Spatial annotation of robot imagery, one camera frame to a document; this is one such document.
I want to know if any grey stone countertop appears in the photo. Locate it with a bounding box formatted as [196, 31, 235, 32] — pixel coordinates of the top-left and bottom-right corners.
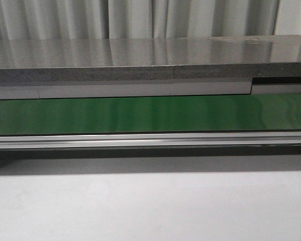
[0, 35, 301, 100]

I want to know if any green conveyor belt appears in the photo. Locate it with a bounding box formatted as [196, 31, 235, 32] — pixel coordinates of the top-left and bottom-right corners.
[0, 94, 301, 136]

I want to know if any white pleated curtain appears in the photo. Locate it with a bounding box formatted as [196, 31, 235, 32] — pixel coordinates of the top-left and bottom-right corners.
[0, 1, 301, 40]

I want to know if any aluminium conveyor frame rail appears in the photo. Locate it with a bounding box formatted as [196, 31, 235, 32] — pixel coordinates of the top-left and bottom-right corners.
[0, 130, 301, 150]

